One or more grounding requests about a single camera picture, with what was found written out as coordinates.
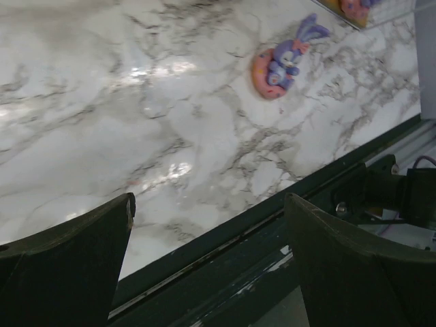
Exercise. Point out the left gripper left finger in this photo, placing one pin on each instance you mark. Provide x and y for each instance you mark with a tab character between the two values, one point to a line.
67	275

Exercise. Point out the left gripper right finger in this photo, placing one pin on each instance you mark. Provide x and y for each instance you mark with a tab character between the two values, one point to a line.
351	277

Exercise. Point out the purple bunny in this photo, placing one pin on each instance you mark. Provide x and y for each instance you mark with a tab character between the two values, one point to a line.
274	70
357	9

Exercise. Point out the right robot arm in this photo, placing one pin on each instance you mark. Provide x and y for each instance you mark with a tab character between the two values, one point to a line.
378	194

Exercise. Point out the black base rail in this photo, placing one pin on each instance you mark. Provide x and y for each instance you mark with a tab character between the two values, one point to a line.
235	273

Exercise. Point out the white wire wooden shelf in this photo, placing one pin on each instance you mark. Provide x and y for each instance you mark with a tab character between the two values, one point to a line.
384	11

